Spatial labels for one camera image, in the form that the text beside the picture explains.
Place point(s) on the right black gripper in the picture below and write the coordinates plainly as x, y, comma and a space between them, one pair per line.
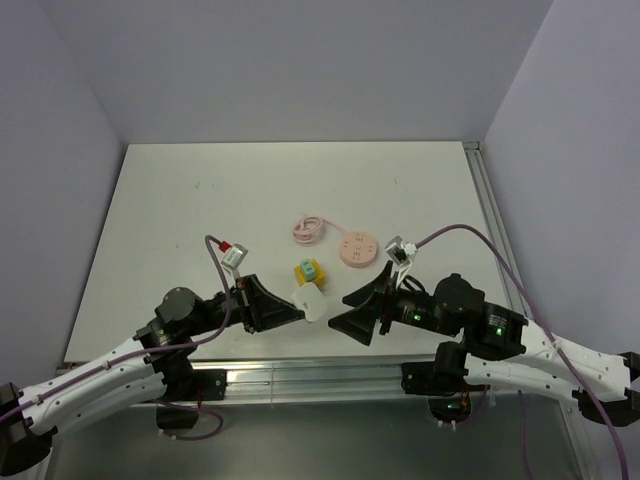
357, 322

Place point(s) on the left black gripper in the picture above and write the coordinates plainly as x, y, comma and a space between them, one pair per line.
259, 308

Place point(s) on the white plug adapter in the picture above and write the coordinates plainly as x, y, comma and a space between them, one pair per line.
310, 300

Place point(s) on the yellow cube socket adapter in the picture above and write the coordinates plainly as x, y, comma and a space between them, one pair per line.
319, 281

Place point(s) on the green plug adapter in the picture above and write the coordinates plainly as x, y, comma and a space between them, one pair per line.
307, 270

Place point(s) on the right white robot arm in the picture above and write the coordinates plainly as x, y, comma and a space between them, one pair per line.
488, 345

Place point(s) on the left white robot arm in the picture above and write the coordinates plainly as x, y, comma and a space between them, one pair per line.
151, 365

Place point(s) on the pink round power strip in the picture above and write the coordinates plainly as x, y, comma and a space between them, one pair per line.
358, 249

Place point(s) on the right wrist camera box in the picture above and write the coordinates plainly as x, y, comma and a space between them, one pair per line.
403, 254

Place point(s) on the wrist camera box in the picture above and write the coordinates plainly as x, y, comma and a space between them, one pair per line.
233, 257
403, 254

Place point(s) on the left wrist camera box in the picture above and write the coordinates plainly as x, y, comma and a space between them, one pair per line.
233, 257

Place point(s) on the aluminium front rail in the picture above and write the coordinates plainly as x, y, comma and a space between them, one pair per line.
301, 380

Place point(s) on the aluminium rail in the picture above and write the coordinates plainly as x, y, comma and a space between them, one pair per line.
301, 380
494, 224

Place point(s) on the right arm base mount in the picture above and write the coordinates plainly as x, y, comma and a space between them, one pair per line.
452, 402

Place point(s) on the aluminium right rail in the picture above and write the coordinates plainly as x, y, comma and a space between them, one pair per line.
494, 224

